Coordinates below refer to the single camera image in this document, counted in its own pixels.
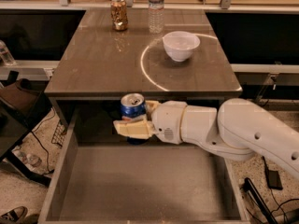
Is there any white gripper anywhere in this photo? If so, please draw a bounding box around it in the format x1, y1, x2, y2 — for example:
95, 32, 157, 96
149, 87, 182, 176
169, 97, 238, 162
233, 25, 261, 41
113, 100, 187, 145

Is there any blue pepsi can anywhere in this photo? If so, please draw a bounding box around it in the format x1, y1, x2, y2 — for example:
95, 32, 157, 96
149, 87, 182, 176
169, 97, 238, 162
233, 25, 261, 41
120, 92, 148, 146

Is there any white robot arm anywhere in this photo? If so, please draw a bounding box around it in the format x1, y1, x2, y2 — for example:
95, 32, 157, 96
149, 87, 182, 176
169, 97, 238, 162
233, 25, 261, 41
113, 98, 299, 178

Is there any open grey top drawer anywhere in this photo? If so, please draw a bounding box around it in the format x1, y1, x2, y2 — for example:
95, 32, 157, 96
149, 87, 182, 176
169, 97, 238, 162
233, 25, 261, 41
38, 108, 249, 224

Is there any brown gold soda can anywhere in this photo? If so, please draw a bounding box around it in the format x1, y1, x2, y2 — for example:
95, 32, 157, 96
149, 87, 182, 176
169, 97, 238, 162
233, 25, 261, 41
111, 0, 128, 31

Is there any grey wooden cabinet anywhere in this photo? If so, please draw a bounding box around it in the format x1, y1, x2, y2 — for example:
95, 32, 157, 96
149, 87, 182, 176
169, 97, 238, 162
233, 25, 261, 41
45, 8, 242, 124

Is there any white ceramic bowl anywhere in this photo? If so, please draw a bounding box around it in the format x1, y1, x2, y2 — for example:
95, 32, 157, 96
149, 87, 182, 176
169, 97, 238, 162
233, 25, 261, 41
163, 31, 200, 62

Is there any plastic bottle on floor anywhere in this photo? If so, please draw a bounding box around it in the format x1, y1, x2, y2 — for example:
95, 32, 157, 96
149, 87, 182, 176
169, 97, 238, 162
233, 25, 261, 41
13, 150, 47, 175

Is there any dark chair at left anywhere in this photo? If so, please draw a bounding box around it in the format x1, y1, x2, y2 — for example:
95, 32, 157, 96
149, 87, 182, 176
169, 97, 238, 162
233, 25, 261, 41
0, 71, 52, 187

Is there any black bar on floor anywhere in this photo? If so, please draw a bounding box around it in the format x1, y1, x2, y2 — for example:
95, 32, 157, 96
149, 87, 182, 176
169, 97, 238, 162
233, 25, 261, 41
244, 177, 278, 224

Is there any clear plastic water bottle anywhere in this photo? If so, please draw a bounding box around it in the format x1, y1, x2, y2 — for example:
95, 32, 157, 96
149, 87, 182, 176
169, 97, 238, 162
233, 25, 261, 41
149, 0, 164, 34

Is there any black power adapter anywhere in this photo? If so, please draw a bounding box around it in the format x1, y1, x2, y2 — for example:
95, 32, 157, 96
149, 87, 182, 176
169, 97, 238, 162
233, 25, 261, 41
265, 170, 283, 190

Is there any plastic bottle on left shelf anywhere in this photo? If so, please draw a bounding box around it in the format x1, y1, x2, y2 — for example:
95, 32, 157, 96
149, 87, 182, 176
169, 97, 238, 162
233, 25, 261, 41
0, 40, 16, 66

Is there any shoe at bottom left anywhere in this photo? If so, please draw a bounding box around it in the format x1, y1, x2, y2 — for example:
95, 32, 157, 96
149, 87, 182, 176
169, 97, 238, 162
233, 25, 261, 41
0, 206, 28, 224

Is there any black cable on left floor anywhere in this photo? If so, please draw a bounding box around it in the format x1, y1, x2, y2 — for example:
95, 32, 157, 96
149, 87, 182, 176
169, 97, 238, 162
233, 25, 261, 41
30, 107, 57, 175

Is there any black cable on floor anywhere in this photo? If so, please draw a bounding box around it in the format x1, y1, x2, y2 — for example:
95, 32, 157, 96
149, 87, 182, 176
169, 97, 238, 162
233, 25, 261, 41
30, 107, 57, 175
261, 156, 299, 224

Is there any black cable on right floor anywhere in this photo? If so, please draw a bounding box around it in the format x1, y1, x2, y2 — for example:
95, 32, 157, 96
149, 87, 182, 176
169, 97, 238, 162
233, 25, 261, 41
261, 156, 299, 224

